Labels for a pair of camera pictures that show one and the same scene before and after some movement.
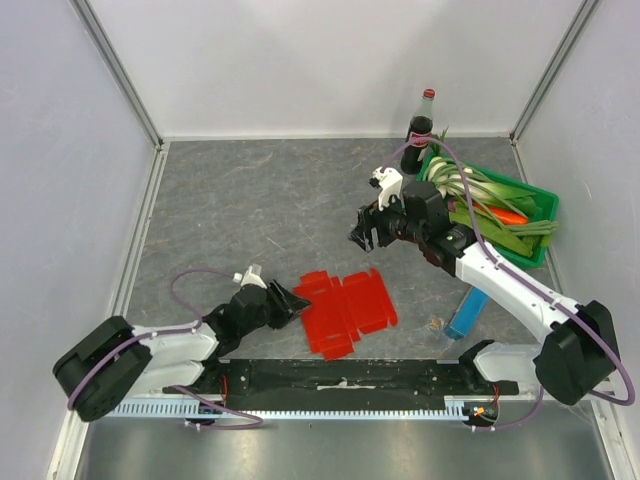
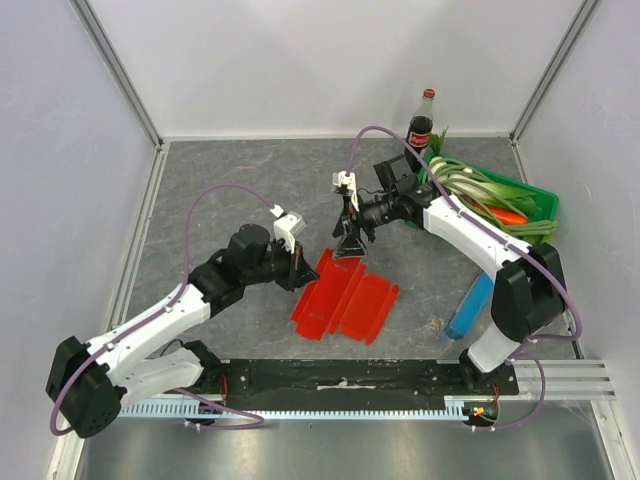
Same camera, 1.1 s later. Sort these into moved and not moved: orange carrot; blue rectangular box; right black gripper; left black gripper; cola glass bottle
Moved: left black gripper; right black gripper
Not moved: orange carrot; cola glass bottle; blue rectangular box
